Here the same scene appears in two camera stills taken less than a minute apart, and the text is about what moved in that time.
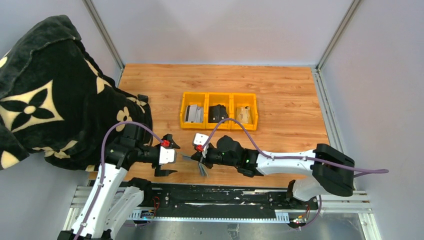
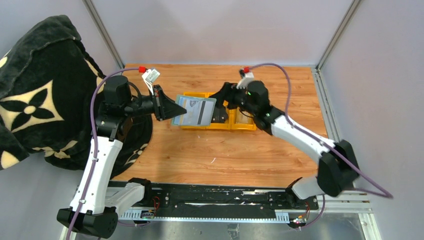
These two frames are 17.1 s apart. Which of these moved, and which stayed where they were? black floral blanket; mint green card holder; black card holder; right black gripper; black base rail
Moved: mint green card holder; right black gripper
Stayed: black base rail; black card holder; black floral blanket
